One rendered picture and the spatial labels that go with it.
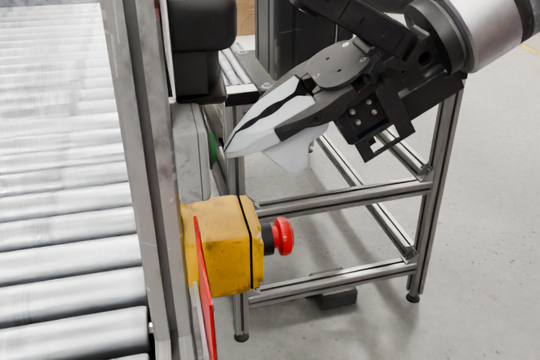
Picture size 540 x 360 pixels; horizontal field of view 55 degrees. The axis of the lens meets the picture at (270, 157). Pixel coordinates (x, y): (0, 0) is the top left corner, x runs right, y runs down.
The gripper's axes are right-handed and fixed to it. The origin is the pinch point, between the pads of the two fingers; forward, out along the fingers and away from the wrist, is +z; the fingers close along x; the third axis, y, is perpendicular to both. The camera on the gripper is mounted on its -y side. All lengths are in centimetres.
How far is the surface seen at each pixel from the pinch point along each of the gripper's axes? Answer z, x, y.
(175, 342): 17.3, -1.5, 15.6
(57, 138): 31, 46, 6
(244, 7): -10, 97, 21
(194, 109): 1.2, 1.0, -3.9
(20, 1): 50, 148, -7
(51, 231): 29.4, 19.8, 7.6
